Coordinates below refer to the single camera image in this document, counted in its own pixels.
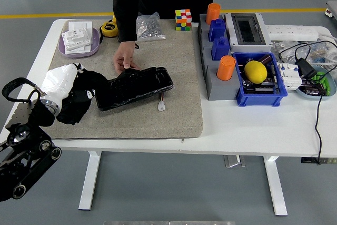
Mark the white wall socket plate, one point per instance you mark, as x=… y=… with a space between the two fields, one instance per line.
x=76 y=39
x=79 y=26
x=79 y=49

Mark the grey block holder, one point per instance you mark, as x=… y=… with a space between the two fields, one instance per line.
x=221 y=89
x=204 y=34

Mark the black glossy panel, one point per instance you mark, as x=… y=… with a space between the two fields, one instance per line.
x=137 y=88

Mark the clear bag of small parts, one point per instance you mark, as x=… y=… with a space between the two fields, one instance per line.
x=287 y=48

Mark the black rag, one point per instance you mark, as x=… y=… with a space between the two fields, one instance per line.
x=79 y=103

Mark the white distribution box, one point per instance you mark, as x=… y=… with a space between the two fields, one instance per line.
x=263 y=38

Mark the yellow tape measure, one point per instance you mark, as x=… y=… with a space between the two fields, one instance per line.
x=108 y=28

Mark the dark circuit board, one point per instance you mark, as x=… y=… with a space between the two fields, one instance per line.
x=263 y=88

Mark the person's right forearm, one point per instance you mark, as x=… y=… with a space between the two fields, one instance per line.
x=126 y=19

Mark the blue plastic bin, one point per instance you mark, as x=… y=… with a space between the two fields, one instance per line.
x=260 y=99

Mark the brown capacitor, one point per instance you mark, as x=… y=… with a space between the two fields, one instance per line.
x=264 y=59

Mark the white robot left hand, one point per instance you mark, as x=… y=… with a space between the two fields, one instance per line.
x=59 y=82

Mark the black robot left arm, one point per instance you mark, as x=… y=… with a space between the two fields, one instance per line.
x=23 y=156

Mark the clear bag of nuts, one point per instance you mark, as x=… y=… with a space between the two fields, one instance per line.
x=150 y=27

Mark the light blue dish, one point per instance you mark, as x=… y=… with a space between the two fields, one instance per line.
x=332 y=88

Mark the grey-brown mat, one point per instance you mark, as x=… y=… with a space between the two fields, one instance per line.
x=158 y=64

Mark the purple tray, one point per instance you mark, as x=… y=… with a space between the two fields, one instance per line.
x=94 y=47

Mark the white circuit breaker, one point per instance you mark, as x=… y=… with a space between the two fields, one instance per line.
x=288 y=76

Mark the brown capacitors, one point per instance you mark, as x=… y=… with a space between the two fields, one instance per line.
x=312 y=90

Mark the metal floor plate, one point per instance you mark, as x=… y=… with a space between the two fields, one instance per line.
x=233 y=161

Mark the blue block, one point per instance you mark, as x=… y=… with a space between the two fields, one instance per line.
x=217 y=30
x=220 y=49

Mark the green plastic parts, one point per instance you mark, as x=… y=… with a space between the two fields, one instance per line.
x=325 y=81

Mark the person's right hand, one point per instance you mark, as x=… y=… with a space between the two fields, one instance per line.
x=125 y=53

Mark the colourful puzzle cube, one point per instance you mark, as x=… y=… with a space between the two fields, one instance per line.
x=183 y=20

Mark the yellow lemon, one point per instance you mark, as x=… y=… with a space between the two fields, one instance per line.
x=255 y=71

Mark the orange cylinder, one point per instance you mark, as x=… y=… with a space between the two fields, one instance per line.
x=212 y=13
x=226 y=68

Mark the white power strip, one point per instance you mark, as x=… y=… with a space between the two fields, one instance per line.
x=289 y=33

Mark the table control panel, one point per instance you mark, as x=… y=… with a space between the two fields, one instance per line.
x=326 y=160

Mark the white table leg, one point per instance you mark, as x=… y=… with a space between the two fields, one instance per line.
x=89 y=183
x=276 y=188

